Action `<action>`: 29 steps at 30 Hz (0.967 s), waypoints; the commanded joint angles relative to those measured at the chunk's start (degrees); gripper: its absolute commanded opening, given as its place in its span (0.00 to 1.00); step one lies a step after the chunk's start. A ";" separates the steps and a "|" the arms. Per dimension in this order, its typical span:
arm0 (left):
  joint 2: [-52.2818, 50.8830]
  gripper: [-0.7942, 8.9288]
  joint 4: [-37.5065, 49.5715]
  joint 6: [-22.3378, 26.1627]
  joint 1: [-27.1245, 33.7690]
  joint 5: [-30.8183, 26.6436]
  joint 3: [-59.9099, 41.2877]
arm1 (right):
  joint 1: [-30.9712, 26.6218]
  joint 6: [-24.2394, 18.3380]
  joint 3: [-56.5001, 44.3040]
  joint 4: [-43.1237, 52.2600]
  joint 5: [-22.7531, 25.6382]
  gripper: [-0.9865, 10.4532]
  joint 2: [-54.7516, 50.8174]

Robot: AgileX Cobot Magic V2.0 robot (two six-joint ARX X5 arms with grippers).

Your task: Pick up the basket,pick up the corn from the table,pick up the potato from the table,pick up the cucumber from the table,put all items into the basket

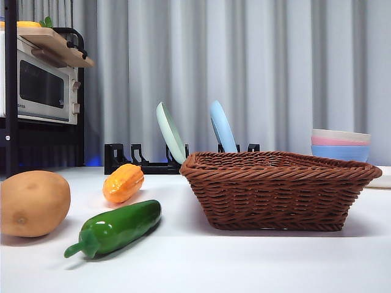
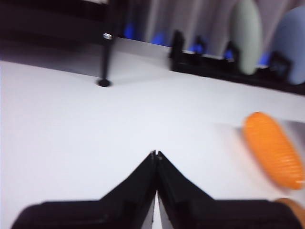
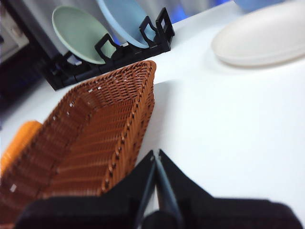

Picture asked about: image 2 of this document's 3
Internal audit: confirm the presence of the grey curtain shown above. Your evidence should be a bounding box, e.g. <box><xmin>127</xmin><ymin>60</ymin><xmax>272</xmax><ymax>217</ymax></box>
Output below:
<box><xmin>123</xmin><ymin>0</ymin><xmax>305</xmax><ymax>62</ymax></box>

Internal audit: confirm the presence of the brown potato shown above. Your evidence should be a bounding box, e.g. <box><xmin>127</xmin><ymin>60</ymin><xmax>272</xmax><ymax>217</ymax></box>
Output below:
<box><xmin>274</xmin><ymin>197</ymin><xmax>304</xmax><ymax>222</ymax></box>

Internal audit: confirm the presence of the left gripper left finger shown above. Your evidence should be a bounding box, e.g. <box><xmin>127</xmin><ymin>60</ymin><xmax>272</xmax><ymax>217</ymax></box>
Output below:
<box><xmin>10</xmin><ymin>150</ymin><xmax>157</xmax><ymax>229</ymax></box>

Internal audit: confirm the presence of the pale green plate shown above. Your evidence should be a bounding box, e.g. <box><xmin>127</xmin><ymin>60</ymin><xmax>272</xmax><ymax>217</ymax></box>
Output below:
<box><xmin>230</xmin><ymin>0</ymin><xmax>263</xmax><ymax>75</ymax></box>

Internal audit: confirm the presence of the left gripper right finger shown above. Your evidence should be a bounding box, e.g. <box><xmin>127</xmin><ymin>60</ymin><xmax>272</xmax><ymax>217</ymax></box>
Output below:
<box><xmin>156</xmin><ymin>150</ymin><xmax>305</xmax><ymax>229</ymax></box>

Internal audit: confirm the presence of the light blue plate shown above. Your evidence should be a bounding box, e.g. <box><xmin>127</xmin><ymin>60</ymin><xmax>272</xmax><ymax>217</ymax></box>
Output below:
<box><xmin>277</xmin><ymin>6</ymin><xmax>305</xmax><ymax>86</ymax></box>

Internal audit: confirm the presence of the black metal shelf frame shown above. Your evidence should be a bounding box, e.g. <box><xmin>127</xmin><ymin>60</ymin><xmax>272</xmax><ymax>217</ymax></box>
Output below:
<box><xmin>0</xmin><ymin>0</ymin><xmax>127</xmax><ymax>88</ymax></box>

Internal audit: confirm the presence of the black dish rack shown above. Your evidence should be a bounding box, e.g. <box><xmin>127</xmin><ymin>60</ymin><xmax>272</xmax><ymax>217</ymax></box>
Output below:
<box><xmin>169</xmin><ymin>30</ymin><xmax>305</xmax><ymax>96</ymax></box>

